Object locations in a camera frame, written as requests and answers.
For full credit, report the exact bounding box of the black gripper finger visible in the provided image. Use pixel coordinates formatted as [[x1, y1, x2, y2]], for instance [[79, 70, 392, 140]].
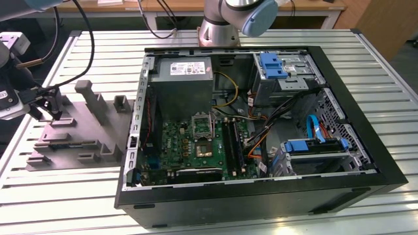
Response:
[[45, 89, 65, 121], [28, 101, 46, 121]]

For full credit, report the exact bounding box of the metal socket cover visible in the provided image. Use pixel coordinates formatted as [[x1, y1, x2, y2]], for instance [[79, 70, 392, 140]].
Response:
[[191, 112, 215, 141]]

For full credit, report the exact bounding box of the RAM stick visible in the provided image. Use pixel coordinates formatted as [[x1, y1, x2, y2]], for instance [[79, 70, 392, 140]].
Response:
[[49, 142, 87, 149]]

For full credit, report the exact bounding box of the grey parts rack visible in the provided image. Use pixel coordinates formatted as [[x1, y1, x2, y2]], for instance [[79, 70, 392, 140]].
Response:
[[26, 79, 137, 172]]

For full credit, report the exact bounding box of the grey power supply unit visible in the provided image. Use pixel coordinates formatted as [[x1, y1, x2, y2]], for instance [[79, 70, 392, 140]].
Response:
[[149, 57, 215, 116]]

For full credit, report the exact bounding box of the green motherboard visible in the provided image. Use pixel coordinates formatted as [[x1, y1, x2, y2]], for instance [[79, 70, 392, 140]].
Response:
[[137, 107, 262, 187]]

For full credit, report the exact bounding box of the black graphics card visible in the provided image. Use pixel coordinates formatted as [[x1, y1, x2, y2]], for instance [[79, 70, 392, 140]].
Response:
[[166, 167, 226, 184]]

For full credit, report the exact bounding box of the black RAM slot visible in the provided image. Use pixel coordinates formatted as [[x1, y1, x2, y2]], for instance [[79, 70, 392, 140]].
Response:
[[233, 118, 248, 172], [222, 118, 237, 176], [229, 118, 244, 173], [226, 118, 240, 175]]

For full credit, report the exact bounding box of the blue disk carrier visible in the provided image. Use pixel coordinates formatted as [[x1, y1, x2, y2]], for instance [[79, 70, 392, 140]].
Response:
[[260, 52, 289, 80]]

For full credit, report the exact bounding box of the grey metal drive cage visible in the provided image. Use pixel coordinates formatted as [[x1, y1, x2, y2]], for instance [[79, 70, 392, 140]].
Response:
[[253, 51, 328, 106]]

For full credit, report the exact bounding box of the black PC case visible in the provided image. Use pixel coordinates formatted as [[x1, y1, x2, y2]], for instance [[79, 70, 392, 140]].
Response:
[[114, 45, 410, 230]]

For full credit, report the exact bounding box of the hard disk in blue carrier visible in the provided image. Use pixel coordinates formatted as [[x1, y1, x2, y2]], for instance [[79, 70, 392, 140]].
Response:
[[284, 138, 352, 155]]

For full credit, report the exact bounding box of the grey metal disk bay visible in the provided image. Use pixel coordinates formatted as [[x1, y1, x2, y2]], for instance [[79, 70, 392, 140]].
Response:
[[274, 146, 377, 177]]

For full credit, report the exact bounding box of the wooden desk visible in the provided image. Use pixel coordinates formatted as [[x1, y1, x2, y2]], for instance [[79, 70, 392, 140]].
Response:
[[55, 0, 348, 30]]

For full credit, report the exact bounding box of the wooden cabinet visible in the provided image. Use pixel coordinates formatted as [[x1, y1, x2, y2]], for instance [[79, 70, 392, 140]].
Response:
[[354, 0, 418, 62]]

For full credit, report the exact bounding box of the white rounded wrist camera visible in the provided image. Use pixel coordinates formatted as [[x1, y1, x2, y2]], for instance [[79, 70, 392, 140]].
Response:
[[0, 87, 30, 120]]

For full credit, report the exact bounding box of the grey bracket wrist camera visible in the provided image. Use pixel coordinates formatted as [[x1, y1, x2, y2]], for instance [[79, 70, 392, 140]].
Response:
[[0, 31, 33, 56]]

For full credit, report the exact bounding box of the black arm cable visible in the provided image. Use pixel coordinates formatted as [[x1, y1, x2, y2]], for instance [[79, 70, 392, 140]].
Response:
[[53, 0, 97, 87]]

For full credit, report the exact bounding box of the orange yellow wire bundle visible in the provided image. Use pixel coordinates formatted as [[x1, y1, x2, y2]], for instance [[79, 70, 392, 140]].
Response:
[[248, 143, 264, 160]]

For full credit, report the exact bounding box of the black cable bundle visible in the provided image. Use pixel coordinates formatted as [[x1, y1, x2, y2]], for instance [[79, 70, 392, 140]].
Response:
[[245, 87, 324, 147]]

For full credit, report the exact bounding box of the blue flat wire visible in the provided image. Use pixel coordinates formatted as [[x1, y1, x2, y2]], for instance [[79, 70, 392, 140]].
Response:
[[269, 150, 282, 177], [306, 114, 329, 144]]

